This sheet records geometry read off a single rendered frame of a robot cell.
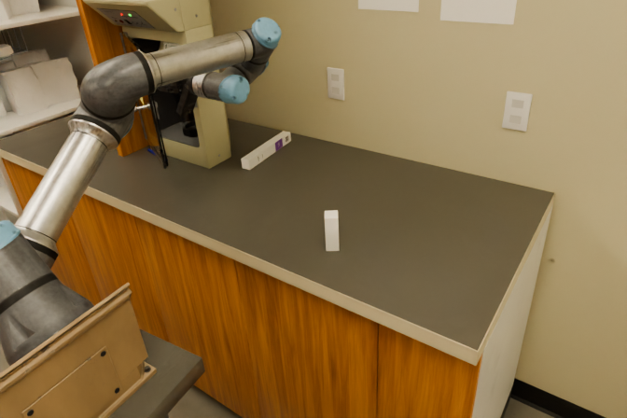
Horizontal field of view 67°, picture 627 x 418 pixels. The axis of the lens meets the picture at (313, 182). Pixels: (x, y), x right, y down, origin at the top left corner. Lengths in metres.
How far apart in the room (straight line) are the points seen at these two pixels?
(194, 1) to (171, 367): 1.05
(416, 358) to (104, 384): 0.64
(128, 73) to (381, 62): 0.87
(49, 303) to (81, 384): 0.14
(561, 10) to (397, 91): 0.54
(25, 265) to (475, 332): 0.84
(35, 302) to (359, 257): 0.70
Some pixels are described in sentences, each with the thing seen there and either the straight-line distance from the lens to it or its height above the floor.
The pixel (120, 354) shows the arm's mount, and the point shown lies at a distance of 0.94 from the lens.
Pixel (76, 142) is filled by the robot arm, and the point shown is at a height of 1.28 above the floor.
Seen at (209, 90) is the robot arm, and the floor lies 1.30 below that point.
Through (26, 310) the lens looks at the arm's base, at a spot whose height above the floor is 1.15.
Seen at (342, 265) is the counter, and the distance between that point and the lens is 1.18.
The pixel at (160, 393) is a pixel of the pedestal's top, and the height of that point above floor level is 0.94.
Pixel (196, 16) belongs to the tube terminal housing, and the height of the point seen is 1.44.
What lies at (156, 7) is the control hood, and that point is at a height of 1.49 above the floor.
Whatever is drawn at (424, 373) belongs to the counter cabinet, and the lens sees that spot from 1.18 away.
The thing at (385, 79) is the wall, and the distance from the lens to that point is 1.66.
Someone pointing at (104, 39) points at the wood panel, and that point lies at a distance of 1.84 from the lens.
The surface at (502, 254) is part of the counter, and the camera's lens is 1.26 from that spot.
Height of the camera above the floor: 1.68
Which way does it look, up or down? 29 degrees down
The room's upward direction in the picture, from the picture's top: 3 degrees counter-clockwise
